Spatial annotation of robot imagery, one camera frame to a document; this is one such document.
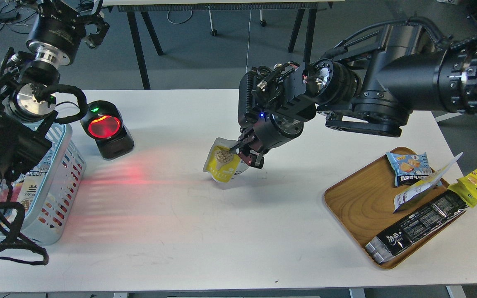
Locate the blue snack packet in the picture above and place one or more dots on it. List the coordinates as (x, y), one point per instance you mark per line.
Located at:
(409, 168)

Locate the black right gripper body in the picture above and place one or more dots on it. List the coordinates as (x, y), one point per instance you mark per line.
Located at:
(272, 131)

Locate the yellow white snack pouch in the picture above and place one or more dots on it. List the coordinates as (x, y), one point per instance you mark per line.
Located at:
(223, 164)

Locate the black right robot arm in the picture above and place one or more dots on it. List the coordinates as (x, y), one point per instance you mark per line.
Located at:
(369, 83)

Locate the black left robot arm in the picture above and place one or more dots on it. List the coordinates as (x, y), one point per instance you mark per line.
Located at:
(32, 99)

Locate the white navy snack pouch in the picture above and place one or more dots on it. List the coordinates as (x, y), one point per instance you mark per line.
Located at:
(405, 199)

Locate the light blue plastic basket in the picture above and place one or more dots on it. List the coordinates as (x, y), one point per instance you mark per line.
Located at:
(46, 218)

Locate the long black snack pack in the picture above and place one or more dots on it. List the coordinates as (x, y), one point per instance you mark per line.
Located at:
(415, 227)

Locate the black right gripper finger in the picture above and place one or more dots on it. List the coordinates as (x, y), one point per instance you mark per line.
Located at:
(252, 158)
(243, 146)

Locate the snack packs inside basket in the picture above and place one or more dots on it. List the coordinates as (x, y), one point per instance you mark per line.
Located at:
(24, 191)

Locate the black barcode scanner red window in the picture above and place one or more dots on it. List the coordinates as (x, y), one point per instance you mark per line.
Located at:
(104, 124)

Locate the black power adapter on floor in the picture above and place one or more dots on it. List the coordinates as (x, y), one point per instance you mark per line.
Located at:
(10, 16)

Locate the black legged background table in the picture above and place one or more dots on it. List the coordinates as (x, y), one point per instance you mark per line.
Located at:
(180, 45)

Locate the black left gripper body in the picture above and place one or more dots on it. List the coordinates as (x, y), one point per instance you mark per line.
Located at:
(58, 31)

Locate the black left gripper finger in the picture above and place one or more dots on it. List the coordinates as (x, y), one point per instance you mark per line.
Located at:
(94, 40)

